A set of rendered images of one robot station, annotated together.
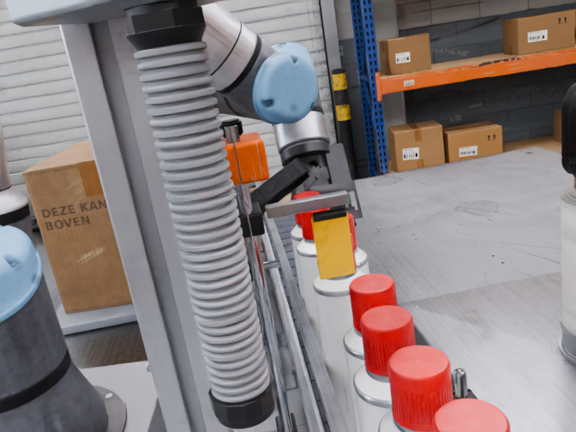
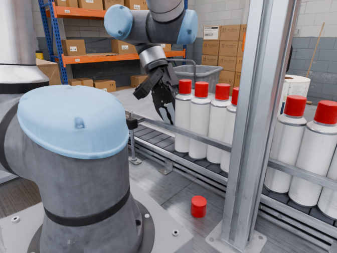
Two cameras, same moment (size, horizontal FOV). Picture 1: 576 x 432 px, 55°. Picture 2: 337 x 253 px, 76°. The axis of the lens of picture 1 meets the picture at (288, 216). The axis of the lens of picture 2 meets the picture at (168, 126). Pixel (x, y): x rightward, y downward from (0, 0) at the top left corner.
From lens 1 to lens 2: 0.46 m
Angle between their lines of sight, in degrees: 40
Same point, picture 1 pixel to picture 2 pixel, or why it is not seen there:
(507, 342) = not seen: hidden behind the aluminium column
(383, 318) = (330, 103)
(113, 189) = (283, 38)
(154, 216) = (285, 57)
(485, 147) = (109, 89)
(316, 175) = (165, 76)
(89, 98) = not seen: outside the picture
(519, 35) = (118, 45)
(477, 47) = (100, 49)
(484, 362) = not seen: hidden behind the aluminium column
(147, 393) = (132, 187)
